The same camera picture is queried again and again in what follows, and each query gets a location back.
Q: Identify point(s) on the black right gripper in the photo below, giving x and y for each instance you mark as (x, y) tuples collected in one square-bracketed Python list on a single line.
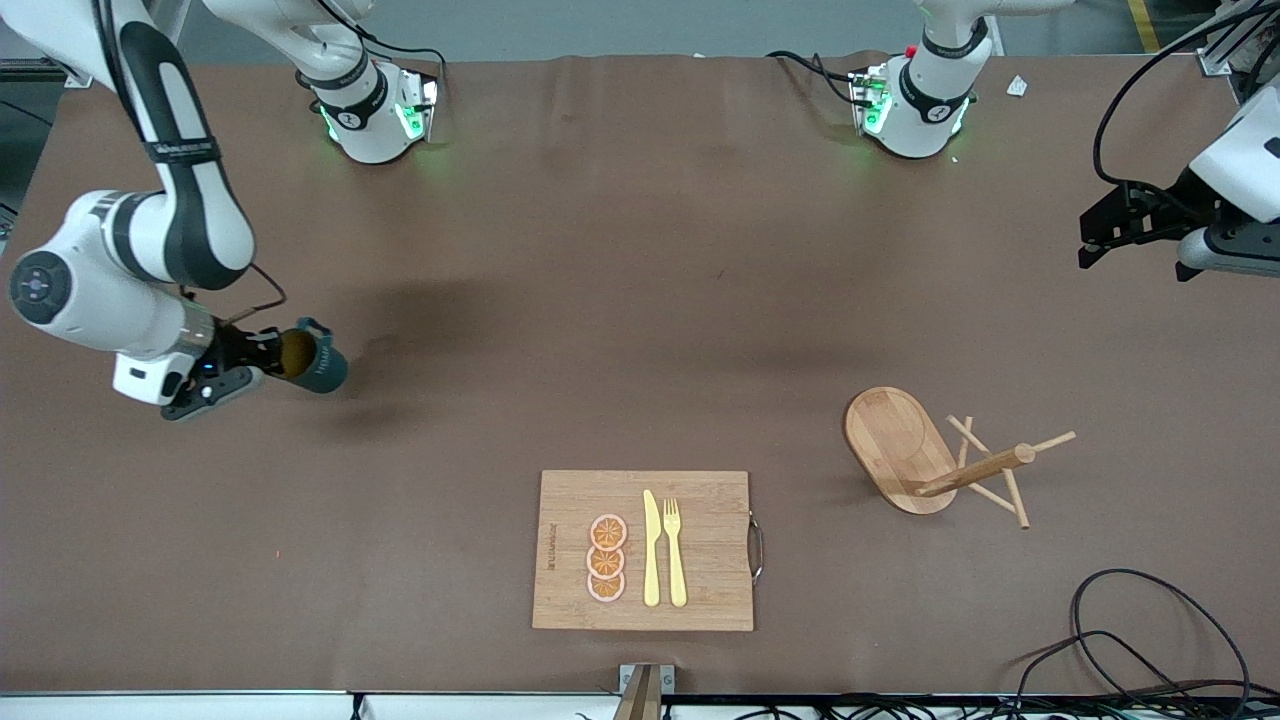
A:
[(232, 350)]

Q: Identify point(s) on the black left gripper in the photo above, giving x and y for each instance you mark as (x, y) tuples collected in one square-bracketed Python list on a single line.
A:
[(1168, 208)]

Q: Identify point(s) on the dark teal ribbed mug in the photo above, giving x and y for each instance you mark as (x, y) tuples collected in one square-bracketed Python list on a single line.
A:
[(325, 372)]

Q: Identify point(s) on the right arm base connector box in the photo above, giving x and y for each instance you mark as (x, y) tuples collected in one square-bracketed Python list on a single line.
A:
[(418, 110)]

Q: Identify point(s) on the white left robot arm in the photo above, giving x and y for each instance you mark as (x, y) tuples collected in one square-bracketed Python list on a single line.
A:
[(925, 110)]

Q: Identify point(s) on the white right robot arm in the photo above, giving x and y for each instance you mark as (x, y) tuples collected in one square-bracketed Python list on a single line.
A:
[(100, 300)]

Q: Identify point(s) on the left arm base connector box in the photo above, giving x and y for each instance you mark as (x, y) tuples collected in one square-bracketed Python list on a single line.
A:
[(868, 100)]

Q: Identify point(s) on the white paper scrap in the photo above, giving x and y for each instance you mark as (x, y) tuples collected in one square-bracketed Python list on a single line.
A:
[(1017, 86)]

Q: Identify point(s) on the brown table cover cloth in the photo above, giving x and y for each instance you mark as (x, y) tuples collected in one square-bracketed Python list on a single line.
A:
[(500, 400)]

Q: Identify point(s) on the wooden mug tree stand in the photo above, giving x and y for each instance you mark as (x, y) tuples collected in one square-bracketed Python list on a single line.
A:
[(885, 450)]

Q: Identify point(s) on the toy orange slice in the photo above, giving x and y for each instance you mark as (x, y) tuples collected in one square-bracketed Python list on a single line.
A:
[(605, 561), (606, 586)]

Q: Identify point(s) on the yellow plastic knife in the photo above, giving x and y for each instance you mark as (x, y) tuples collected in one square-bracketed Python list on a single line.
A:
[(651, 550)]

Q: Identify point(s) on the yellow plastic fork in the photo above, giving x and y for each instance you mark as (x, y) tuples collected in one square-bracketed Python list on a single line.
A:
[(676, 570)]

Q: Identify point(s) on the aluminium frame profile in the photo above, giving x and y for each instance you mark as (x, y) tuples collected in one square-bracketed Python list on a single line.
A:
[(30, 68), (1225, 50)]

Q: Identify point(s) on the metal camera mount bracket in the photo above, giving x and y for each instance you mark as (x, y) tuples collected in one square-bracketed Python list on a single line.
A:
[(645, 690)]

